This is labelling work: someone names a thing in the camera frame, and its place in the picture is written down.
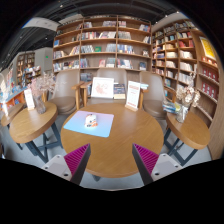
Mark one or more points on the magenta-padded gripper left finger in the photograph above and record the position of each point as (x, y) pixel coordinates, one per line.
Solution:
(76, 159)

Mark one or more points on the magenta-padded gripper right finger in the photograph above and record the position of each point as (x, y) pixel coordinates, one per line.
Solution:
(147, 159)

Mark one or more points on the white orange patterned computer mouse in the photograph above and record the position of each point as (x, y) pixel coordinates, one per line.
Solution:
(90, 121)

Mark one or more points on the blue pink gradient mouse pad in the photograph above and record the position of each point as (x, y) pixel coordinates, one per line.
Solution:
(105, 128)

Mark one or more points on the oval wooden side table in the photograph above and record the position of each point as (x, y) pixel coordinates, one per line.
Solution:
(31, 123)
(190, 131)

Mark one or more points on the stack of colourful books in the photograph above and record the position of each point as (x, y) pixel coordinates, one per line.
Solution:
(170, 106)

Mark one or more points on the glass vase with dried flowers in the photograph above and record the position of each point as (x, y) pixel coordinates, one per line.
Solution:
(182, 111)
(40, 103)

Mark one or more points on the brown leather armchair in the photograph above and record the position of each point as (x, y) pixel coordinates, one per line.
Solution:
(153, 93)
(110, 72)
(65, 90)

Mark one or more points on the white red sign wooden base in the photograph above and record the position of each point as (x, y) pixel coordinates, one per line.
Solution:
(133, 93)

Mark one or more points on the teal book stack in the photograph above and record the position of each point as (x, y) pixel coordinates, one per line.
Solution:
(144, 86)

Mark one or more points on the dark cover book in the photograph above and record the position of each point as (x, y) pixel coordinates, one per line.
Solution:
(119, 90)

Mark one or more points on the white card with red drawing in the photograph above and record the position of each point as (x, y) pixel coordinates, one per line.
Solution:
(102, 87)

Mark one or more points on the small white table card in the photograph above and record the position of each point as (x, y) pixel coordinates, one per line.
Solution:
(29, 98)

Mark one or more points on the low colourful book display stand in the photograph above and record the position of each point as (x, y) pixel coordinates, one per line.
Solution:
(13, 95)

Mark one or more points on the distant wooden bookshelf unit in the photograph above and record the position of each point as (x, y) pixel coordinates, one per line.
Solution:
(25, 65)

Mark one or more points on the tall wooden bookshelf with poster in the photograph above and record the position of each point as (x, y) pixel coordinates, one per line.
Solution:
(183, 53)

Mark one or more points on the wide wooden bookshelf unit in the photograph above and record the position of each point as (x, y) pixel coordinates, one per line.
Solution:
(100, 41)

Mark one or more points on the white hanging ceiling sign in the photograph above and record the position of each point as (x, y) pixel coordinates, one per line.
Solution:
(41, 24)

